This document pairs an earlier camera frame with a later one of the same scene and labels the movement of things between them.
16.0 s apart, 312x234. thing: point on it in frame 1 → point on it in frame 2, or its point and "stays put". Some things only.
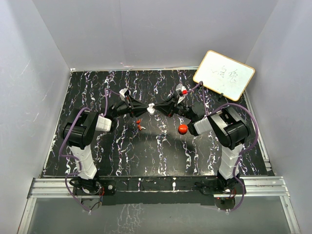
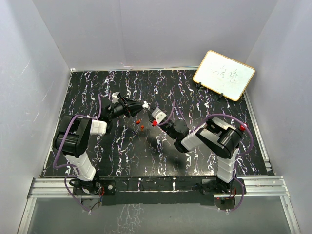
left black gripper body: x=121 y=109 stays put
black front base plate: x=161 y=190 stays put
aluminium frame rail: x=40 y=188 stays put
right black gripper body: x=183 y=110 → x=166 y=126
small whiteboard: x=224 y=74 stays put
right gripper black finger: x=167 y=107 → x=150 y=116
